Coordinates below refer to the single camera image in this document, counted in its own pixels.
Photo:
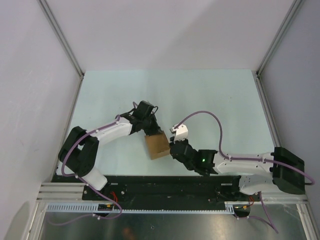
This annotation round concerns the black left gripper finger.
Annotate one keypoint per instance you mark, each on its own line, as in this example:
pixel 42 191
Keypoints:
pixel 151 131
pixel 155 124

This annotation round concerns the white slotted cable duct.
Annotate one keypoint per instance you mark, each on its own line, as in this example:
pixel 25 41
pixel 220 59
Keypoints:
pixel 101 208

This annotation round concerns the brown cardboard express box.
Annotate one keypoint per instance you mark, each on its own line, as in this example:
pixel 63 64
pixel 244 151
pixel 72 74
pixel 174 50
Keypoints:
pixel 157 145

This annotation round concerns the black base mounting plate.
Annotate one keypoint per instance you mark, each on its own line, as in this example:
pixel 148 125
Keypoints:
pixel 177 203

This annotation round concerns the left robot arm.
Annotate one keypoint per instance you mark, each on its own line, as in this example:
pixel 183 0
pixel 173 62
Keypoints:
pixel 79 151

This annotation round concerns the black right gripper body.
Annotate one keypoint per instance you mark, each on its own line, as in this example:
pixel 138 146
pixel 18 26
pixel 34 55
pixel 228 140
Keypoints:
pixel 183 142

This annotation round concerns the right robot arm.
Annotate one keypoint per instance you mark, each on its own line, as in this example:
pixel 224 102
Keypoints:
pixel 278 170

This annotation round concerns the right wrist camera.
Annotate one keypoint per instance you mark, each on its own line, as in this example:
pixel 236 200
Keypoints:
pixel 179 133

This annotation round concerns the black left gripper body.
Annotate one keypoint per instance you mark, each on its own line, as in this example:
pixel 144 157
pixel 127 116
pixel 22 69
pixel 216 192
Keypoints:
pixel 148 122

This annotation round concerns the left aluminium corner post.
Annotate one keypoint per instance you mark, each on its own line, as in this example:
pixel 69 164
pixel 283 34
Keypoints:
pixel 53 22

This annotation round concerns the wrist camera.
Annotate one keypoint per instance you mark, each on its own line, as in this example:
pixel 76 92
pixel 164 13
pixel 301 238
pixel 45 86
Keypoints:
pixel 148 103
pixel 179 133

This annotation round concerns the right aluminium corner post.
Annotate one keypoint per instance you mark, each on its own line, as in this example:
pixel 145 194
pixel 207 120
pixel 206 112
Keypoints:
pixel 280 34

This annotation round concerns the aluminium corner post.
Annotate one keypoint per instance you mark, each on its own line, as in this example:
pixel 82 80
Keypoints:
pixel 53 22
pixel 280 34

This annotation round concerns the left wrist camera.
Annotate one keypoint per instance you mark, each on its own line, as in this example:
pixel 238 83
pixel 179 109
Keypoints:
pixel 148 103

